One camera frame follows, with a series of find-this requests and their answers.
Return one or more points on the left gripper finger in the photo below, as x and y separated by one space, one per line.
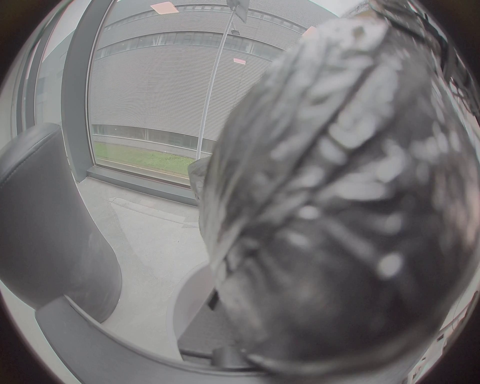
210 333

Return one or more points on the dark grey round chair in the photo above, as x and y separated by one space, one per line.
45 206

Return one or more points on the window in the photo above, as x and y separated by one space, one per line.
150 93

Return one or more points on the black plastic bag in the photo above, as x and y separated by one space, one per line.
337 187

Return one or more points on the grey trash bin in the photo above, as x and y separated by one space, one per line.
189 298

